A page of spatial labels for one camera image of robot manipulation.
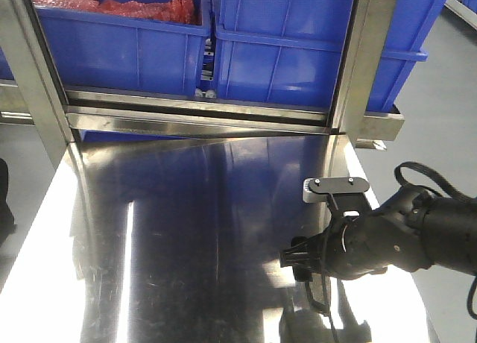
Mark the stainless steel rack frame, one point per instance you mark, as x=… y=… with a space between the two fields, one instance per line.
x=59 y=113

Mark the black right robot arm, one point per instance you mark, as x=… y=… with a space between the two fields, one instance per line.
x=447 y=227

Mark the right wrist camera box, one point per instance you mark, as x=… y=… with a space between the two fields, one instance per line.
x=341 y=194

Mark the grey brake pad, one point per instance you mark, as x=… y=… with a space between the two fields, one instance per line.
x=318 y=294

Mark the blue plastic bin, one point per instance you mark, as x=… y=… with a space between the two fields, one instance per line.
x=119 y=52
x=289 y=51

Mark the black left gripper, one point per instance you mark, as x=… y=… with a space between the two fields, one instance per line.
x=8 y=225

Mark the red bubble wrap bag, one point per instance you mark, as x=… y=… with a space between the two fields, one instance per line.
x=178 y=11

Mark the left blue plastic bin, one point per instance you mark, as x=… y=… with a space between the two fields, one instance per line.
x=119 y=52

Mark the right blue plastic bin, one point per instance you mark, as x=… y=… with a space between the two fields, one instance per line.
x=289 y=51

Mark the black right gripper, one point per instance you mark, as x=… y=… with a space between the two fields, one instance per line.
x=366 y=244

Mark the far left blue bin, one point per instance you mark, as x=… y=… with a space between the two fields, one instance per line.
x=5 y=71

